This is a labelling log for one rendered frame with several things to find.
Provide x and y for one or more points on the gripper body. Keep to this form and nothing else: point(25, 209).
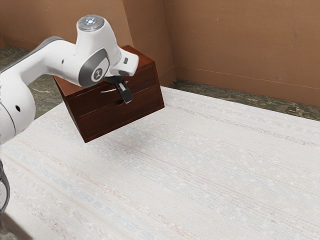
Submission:
point(112, 79)

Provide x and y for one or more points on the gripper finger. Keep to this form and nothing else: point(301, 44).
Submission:
point(125, 96)

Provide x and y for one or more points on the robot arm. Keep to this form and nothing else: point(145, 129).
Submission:
point(50, 60)

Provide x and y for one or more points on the dark brown wooden drawer cabinet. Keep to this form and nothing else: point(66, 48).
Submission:
point(117, 117)

